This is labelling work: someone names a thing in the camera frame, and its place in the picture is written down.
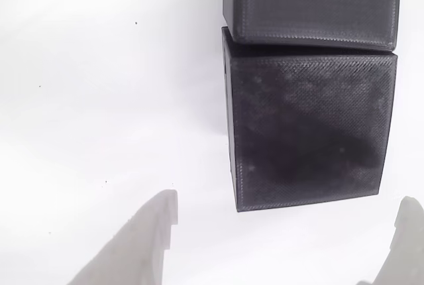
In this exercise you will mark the black printed cube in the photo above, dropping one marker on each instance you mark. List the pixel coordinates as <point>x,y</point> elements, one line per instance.
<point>308,126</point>
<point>311,0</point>

